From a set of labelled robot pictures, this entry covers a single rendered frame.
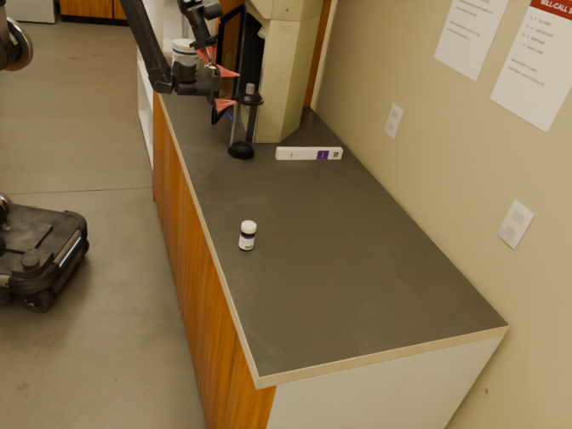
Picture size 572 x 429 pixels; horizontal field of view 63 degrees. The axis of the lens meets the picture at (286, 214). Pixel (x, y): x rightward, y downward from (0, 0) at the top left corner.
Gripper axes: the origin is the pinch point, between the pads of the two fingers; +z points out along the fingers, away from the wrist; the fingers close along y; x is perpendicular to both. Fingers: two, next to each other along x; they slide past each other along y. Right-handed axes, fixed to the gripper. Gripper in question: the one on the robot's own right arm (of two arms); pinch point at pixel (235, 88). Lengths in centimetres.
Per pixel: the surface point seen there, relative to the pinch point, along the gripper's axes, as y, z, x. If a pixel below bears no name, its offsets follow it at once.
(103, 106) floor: -116, -38, 259
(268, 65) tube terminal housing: 5.7, 14.1, 8.6
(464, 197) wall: -9, 56, -61
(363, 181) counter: -26, 46, -23
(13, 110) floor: -117, -106, 249
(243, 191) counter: -26.0, -0.8, -24.7
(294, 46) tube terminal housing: 13.3, 22.6, 8.5
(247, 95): -1.5, 3.7, -2.4
